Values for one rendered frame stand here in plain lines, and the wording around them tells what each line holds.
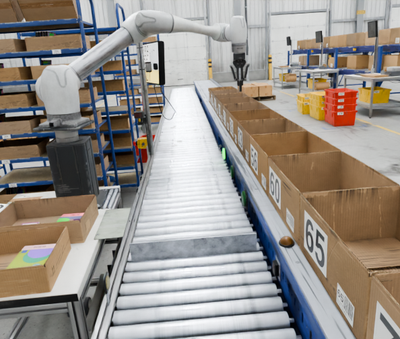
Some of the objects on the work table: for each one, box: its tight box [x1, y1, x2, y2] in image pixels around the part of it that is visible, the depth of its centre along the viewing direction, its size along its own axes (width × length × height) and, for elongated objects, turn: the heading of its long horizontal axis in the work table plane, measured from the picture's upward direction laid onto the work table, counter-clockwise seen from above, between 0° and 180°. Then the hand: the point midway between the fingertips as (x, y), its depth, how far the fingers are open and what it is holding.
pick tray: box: [0, 225, 71, 301], centre depth 125 cm, size 28×38×10 cm
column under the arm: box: [46, 136, 109, 209], centre depth 184 cm, size 26×26×33 cm
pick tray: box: [0, 194, 99, 244], centre depth 156 cm, size 28×38×10 cm
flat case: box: [57, 213, 84, 222], centre depth 157 cm, size 14×19×2 cm
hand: (240, 85), depth 232 cm, fingers closed
